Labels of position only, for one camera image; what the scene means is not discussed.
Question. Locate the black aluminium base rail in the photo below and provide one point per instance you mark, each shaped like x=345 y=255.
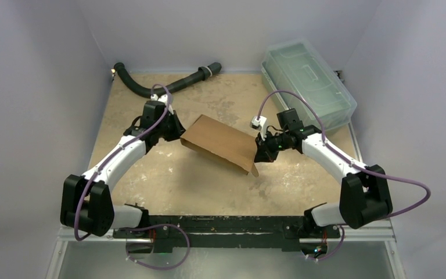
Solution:
x=244 y=232

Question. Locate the brown cardboard box sheet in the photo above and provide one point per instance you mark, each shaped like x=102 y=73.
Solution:
x=222 y=143

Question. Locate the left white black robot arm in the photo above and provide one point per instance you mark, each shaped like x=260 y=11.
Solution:
x=87 y=203

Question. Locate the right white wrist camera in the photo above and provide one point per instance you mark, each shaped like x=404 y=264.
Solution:
x=260 y=123

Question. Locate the clear plastic storage bin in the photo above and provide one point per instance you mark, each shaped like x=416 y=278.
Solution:
x=300 y=79

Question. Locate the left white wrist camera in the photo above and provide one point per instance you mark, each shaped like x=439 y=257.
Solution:
x=166 y=99

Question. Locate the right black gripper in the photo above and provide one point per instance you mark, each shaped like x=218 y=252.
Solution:
x=263 y=150

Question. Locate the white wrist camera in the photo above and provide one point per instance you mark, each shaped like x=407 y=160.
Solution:
x=166 y=99
x=260 y=123

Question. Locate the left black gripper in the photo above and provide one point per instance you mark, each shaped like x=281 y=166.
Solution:
x=179 y=128

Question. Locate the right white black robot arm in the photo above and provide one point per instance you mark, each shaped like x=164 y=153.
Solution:
x=364 y=192

